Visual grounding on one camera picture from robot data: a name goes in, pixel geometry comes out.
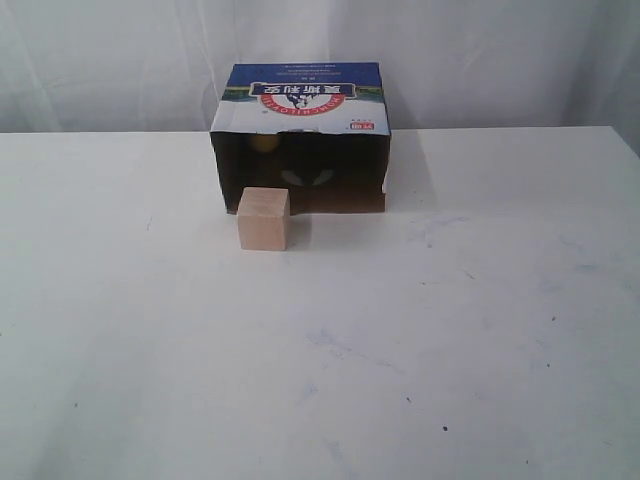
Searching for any yellow tennis ball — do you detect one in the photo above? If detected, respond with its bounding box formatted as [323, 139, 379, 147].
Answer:
[249, 134, 280, 154]

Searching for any light wooden cube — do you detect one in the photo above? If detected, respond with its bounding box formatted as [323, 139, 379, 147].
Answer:
[237, 187, 290, 251]

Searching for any blue white cardboard box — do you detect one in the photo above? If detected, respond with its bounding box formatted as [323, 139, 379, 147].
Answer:
[210, 62, 392, 214]

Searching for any white curtain backdrop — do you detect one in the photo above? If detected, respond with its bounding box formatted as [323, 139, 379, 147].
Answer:
[1, 1, 639, 137]

